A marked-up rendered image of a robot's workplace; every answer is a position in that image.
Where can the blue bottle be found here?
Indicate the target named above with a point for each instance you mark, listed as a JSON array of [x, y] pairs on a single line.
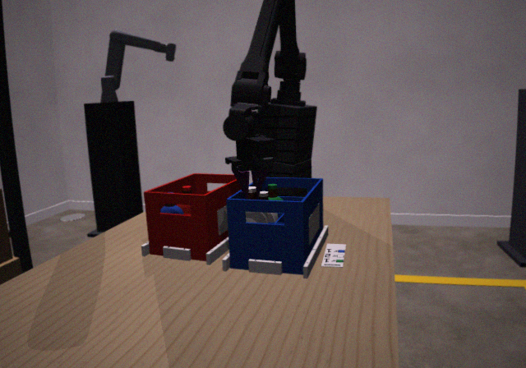
[[171, 209]]

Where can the blue plastic crate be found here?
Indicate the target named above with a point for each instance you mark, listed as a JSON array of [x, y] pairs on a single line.
[[289, 239]]

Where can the white paper pick list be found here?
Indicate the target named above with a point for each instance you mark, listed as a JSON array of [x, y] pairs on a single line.
[[334, 255]]

